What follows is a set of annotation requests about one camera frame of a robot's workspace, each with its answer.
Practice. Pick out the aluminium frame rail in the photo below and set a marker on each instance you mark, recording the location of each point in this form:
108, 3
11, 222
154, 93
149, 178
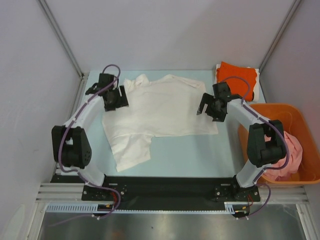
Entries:
64, 192

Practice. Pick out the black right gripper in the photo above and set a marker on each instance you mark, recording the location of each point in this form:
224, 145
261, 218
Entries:
208, 99

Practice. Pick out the left corner frame post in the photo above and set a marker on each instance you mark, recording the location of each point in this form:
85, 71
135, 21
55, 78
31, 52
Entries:
60, 36

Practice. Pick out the pink t-shirt in bin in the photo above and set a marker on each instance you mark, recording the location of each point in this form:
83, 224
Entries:
295, 159

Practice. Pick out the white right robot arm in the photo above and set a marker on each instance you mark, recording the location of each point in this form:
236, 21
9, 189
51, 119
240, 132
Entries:
266, 145

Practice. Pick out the corner frame post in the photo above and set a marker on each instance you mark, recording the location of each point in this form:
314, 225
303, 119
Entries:
292, 11
60, 36

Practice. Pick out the white t-shirt red graphic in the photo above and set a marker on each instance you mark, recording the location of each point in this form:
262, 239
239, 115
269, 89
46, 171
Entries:
162, 108

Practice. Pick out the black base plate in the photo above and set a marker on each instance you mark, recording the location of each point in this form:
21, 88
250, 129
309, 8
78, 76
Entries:
190, 193

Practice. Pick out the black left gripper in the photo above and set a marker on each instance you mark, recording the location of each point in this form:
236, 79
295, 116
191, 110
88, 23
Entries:
122, 100

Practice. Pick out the right corner frame post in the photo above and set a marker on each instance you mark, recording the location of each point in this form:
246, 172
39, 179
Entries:
292, 11

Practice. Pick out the orange plastic bin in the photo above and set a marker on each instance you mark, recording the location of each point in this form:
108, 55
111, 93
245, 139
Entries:
294, 123

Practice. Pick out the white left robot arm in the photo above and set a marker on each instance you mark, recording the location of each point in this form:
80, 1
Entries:
71, 147

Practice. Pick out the white slotted cable duct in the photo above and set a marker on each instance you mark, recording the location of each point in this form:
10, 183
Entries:
101, 209

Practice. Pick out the folded orange t-shirt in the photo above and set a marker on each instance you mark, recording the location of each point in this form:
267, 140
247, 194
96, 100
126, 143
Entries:
232, 75

